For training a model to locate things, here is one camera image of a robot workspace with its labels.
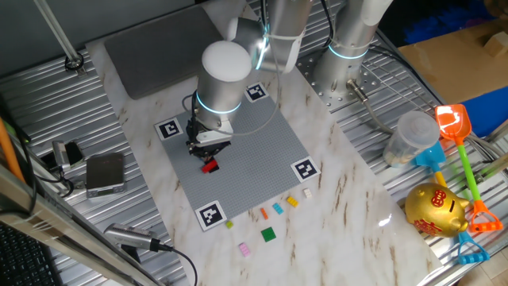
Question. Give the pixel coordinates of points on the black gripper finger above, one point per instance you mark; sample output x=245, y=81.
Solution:
x=213, y=155
x=202, y=158

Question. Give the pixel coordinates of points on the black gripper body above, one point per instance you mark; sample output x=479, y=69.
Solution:
x=210, y=148

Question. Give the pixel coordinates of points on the red Lego brick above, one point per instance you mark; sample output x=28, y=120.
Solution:
x=208, y=167

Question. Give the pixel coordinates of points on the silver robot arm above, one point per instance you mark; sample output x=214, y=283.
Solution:
x=220, y=83

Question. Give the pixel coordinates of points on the grey Lego baseplate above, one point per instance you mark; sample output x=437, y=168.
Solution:
x=262, y=167

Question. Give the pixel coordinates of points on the lime Lego brick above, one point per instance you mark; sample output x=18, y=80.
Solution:
x=229, y=224

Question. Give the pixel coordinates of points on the orange narrow Lego brick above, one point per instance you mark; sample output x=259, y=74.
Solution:
x=264, y=213

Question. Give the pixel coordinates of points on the cyan Lego brick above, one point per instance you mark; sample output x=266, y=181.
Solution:
x=278, y=208

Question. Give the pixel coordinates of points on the yellow Lego brick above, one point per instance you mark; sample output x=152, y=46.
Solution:
x=292, y=201

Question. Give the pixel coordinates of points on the green square Lego plate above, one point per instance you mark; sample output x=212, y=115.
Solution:
x=268, y=234

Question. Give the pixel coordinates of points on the pink Lego brick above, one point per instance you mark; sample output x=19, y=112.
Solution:
x=244, y=249

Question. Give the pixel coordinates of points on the white Lego brick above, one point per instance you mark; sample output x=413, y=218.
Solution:
x=307, y=193

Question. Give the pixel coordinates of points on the black white fiducial marker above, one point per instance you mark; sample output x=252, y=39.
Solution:
x=168, y=129
x=256, y=92
x=210, y=215
x=305, y=169

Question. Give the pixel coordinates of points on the silver digital scale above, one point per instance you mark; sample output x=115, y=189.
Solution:
x=105, y=172

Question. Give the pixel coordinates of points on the grey fabric pad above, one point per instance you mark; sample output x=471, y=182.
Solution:
x=147, y=59

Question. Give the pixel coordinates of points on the metal pole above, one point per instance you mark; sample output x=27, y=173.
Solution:
x=59, y=35

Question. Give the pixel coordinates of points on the orange pole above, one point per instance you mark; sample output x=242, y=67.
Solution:
x=10, y=151

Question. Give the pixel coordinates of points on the clear plastic cup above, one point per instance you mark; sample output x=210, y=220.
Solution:
x=410, y=137

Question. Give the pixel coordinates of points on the black keyboard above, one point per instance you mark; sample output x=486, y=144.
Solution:
x=24, y=258

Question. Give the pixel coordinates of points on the gold piggy bank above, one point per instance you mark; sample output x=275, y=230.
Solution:
x=434, y=210

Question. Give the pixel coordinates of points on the brown cardboard sheet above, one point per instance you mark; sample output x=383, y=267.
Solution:
x=448, y=71

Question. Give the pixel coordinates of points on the blue fuzzy cloth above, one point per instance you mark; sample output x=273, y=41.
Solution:
x=436, y=28

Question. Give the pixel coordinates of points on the light wooden block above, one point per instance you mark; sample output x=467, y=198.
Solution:
x=497, y=45

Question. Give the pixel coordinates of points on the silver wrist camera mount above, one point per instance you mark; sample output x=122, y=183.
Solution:
x=212, y=136

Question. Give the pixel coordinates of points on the silver camera on clamp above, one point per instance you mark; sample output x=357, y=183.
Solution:
x=60, y=155

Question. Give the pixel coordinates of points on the aluminium frame bar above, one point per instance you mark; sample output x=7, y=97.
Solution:
x=59, y=222

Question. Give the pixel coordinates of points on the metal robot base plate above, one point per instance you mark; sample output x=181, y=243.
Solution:
x=369, y=83

